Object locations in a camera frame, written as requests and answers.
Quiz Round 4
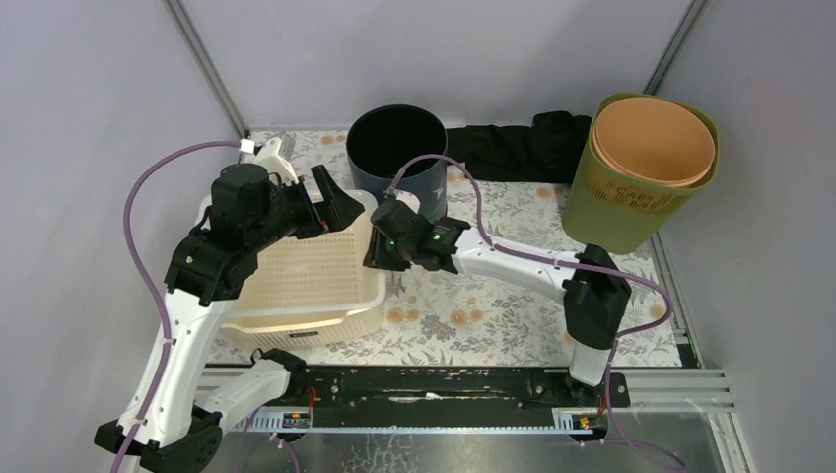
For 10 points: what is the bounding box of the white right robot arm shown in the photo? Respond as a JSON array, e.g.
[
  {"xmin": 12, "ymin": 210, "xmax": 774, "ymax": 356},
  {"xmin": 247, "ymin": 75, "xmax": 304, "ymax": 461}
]
[{"xmin": 364, "ymin": 198, "xmax": 632, "ymax": 406}]

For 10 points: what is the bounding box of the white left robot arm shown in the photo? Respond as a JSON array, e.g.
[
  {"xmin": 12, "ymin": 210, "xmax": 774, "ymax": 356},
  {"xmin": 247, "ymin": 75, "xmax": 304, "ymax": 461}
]
[{"xmin": 94, "ymin": 164, "xmax": 364, "ymax": 472}]

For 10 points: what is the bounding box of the green ribbed waste bin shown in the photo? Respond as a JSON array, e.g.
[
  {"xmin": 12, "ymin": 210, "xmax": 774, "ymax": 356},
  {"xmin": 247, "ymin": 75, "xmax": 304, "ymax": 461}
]
[{"xmin": 562, "ymin": 93, "xmax": 719, "ymax": 254}]

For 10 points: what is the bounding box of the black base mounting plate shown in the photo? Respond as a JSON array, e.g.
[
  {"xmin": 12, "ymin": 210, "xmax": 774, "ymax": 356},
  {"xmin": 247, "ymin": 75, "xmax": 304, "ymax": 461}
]
[{"xmin": 259, "ymin": 365, "xmax": 631, "ymax": 423}]

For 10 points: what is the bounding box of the dark blue cylindrical bin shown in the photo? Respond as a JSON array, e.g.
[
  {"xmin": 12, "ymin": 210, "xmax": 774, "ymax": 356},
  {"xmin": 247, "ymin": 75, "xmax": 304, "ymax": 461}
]
[{"xmin": 346, "ymin": 104, "xmax": 448, "ymax": 222}]

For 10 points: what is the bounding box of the black cloth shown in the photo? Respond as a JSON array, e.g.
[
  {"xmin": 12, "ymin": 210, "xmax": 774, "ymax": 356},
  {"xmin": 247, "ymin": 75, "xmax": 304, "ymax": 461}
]
[{"xmin": 447, "ymin": 111, "xmax": 592, "ymax": 184}]

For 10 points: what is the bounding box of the cream perforated plastic basket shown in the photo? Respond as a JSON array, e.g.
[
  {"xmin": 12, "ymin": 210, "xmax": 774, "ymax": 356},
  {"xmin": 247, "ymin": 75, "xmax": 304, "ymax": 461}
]
[{"xmin": 219, "ymin": 190, "xmax": 386, "ymax": 350}]

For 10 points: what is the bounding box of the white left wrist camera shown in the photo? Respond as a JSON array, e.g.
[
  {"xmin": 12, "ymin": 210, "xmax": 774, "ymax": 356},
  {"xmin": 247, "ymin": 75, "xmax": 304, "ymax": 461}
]
[{"xmin": 239, "ymin": 133, "xmax": 300, "ymax": 186}]

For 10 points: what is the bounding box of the slotted aluminium cable rail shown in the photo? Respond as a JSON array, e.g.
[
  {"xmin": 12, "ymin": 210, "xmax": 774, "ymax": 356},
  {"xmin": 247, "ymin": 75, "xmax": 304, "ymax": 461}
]
[{"xmin": 248, "ymin": 405, "xmax": 606, "ymax": 436}]

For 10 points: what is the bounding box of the orange inner bucket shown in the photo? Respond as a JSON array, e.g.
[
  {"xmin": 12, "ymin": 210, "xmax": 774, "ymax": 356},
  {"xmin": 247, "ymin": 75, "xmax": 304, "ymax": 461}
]
[{"xmin": 592, "ymin": 97, "xmax": 717, "ymax": 188}]

